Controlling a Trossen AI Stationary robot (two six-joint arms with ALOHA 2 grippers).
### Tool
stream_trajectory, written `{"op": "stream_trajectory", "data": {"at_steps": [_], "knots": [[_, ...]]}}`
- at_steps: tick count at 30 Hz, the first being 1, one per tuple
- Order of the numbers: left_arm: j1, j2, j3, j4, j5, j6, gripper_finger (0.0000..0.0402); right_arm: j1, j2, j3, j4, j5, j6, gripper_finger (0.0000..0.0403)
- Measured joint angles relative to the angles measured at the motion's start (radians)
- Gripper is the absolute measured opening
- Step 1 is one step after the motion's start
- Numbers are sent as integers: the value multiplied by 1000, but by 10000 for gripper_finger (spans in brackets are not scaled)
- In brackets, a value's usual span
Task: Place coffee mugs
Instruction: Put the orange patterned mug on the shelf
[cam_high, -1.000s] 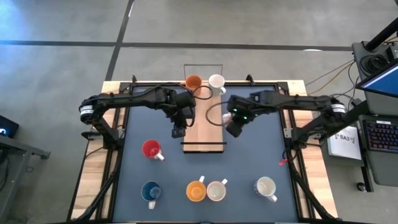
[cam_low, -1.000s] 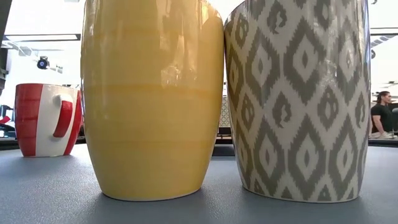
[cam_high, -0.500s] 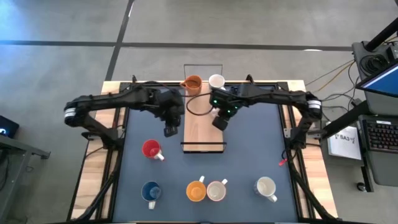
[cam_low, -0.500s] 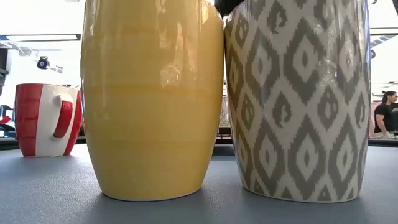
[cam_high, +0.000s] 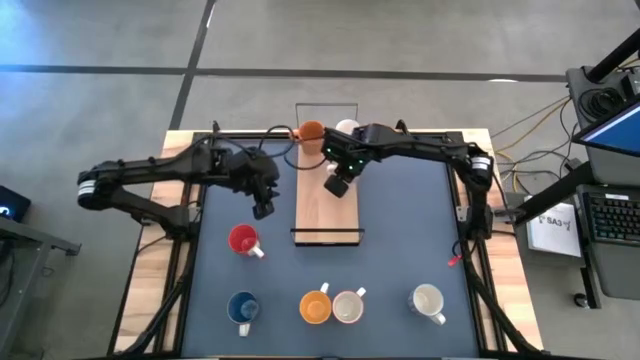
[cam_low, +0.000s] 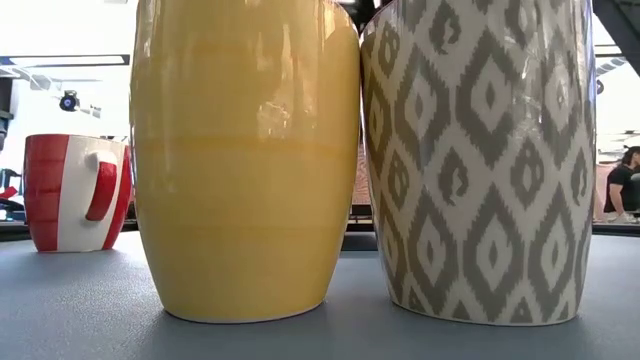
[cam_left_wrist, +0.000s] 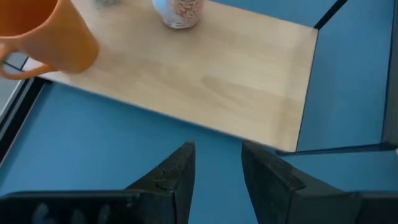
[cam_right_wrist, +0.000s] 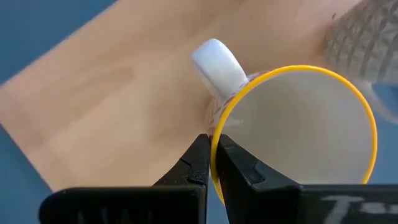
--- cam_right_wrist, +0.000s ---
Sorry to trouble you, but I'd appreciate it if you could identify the grey patterned mug red rim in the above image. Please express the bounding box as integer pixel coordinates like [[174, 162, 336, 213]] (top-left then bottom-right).
[[322, 0, 398, 125]]

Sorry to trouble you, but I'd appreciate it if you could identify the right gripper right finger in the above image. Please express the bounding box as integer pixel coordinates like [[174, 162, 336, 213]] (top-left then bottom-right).
[[216, 133, 398, 224]]

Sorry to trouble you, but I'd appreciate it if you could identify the red patterned mug yellow rim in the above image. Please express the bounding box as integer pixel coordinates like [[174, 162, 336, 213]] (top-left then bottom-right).
[[190, 38, 379, 206]]

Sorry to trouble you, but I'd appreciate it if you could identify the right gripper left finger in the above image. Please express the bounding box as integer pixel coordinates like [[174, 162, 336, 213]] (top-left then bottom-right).
[[39, 133, 211, 224]]

